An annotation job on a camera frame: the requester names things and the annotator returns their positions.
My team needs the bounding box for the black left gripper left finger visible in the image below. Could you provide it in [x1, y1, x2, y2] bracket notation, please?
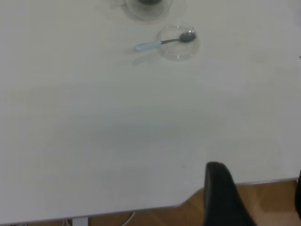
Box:
[204, 161, 257, 226]

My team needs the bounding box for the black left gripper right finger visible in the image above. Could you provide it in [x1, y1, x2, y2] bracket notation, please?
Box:
[295, 169, 301, 214]

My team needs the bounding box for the spoon with pale blue handle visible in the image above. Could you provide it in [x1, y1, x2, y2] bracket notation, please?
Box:
[135, 31, 198, 52]

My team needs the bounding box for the clear glass dish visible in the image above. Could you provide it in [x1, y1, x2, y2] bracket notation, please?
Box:
[157, 23, 200, 62]

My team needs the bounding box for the white cable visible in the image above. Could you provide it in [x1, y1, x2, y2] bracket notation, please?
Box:
[122, 211, 136, 226]

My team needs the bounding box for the clear double-wall glass cup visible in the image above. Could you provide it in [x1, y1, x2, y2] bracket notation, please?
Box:
[124, 0, 174, 21]

